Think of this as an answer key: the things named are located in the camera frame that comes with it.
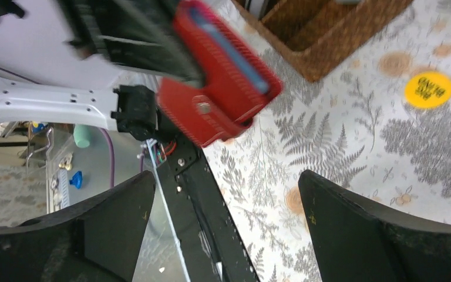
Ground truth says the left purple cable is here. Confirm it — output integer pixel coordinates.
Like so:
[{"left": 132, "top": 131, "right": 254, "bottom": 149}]
[{"left": 99, "top": 127, "right": 116, "bottom": 190}]

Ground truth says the floral tablecloth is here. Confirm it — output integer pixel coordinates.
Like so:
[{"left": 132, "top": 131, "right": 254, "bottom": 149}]
[{"left": 205, "top": 1, "right": 451, "bottom": 281}]

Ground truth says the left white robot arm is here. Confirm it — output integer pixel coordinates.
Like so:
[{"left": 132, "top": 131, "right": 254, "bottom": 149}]
[{"left": 0, "top": 1, "right": 206, "bottom": 142}]

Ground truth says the red card holder wallet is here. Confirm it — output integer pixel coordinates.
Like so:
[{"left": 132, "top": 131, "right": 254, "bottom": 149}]
[{"left": 157, "top": 1, "right": 282, "bottom": 147}]

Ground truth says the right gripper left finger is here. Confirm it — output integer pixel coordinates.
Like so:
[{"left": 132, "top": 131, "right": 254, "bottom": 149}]
[{"left": 0, "top": 171, "right": 156, "bottom": 281}]

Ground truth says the yellow big blind button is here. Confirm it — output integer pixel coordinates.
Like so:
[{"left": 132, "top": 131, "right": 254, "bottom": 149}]
[{"left": 404, "top": 71, "right": 451, "bottom": 109}]

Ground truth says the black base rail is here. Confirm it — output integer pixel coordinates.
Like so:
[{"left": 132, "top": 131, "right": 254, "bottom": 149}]
[{"left": 156, "top": 114, "right": 259, "bottom": 282}]

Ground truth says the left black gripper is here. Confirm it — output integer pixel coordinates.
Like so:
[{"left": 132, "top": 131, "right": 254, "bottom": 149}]
[{"left": 57, "top": 0, "right": 205, "bottom": 88}]

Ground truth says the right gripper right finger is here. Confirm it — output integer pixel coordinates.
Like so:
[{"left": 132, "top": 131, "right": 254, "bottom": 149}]
[{"left": 298, "top": 170, "right": 451, "bottom": 281}]

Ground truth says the brown wicker basket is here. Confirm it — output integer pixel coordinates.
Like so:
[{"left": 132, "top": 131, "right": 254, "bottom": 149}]
[{"left": 233, "top": 0, "right": 411, "bottom": 82}]

